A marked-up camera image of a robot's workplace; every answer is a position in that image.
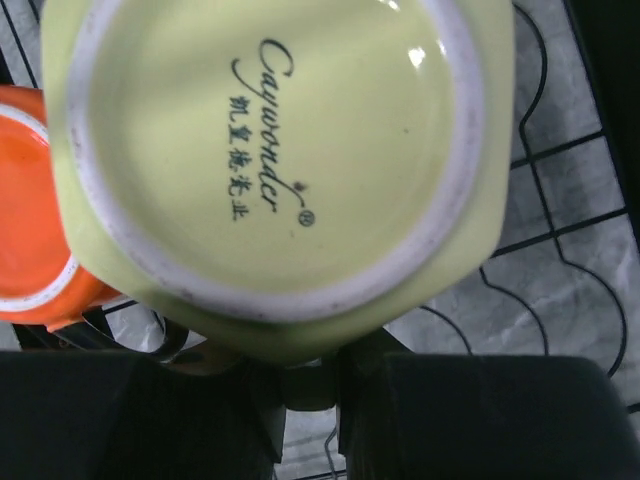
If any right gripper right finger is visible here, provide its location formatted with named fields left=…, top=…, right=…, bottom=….
left=337, top=334, right=639, bottom=479

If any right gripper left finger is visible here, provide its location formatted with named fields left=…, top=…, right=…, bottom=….
left=1, top=351, right=285, bottom=479

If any orange mug black handle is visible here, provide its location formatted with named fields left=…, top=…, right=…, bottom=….
left=0, top=84, right=191, bottom=364

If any yellow faceted mug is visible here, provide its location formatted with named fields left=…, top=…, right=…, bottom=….
left=40, top=1, right=515, bottom=365

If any black wire dish rack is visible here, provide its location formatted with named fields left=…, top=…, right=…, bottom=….
left=0, top=0, right=640, bottom=480

